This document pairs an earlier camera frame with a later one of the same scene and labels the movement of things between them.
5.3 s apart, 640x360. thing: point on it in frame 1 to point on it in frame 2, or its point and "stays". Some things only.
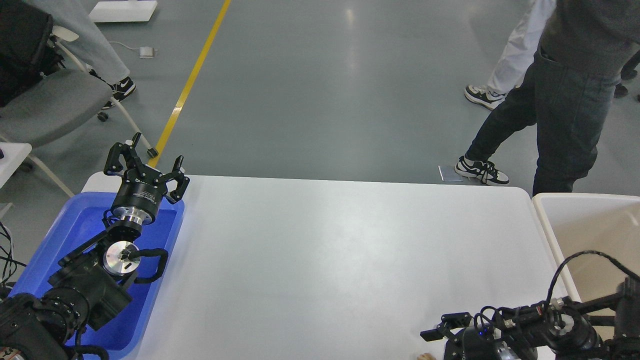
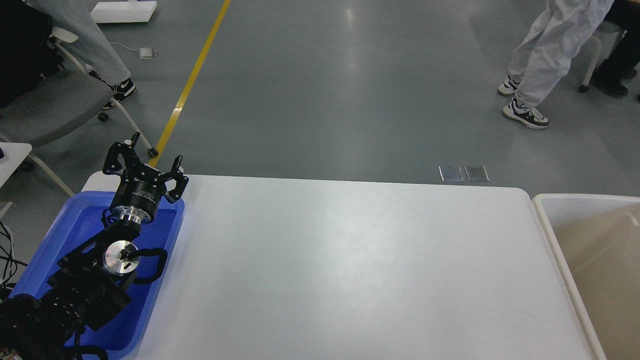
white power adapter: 147,52 stays
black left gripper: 139,197 stays
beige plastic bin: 606,223 stays
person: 517,58 to 542,58
